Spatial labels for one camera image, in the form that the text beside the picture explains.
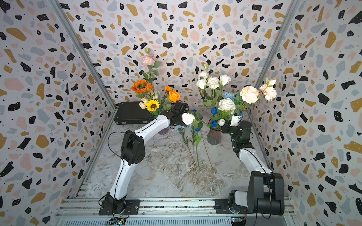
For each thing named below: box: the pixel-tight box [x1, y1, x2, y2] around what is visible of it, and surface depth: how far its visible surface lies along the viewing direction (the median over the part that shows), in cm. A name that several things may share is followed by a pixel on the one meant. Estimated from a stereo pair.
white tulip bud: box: [217, 118, 226, 127], surface depth 76 cm
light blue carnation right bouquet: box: [223, 91, 235, 101], surface depth 80 cm
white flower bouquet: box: [181, 64, 249, 129], surface depth 76 cm
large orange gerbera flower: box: [131, 79, 155, 94], surface depth 72 cm
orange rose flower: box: [168, 88, 181, 104], surface depth 79 cm
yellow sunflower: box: [145, 99, 160, 112], surface depth 80 cm
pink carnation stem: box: [141, 47, 161, 83], surface depth 89 cm
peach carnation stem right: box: [234, 77, 278, 116], surface depth 59 cm
